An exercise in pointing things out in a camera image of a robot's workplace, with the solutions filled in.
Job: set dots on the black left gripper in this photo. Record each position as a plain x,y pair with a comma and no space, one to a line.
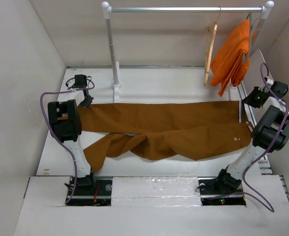
87,103

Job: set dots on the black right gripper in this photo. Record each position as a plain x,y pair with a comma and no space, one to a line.
249,99

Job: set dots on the brown trousers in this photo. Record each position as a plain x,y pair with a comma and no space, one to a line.
158,131

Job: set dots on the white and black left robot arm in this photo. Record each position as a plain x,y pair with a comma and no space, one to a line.
64,120

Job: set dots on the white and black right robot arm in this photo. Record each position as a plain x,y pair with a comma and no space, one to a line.
270,133

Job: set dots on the empty wooden hanger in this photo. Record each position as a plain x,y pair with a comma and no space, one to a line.
211,34

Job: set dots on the orange hanging garment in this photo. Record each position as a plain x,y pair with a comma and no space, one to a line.
227,66

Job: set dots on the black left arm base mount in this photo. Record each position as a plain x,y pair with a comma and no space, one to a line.
89,191

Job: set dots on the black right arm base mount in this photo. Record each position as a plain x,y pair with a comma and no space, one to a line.
222,190

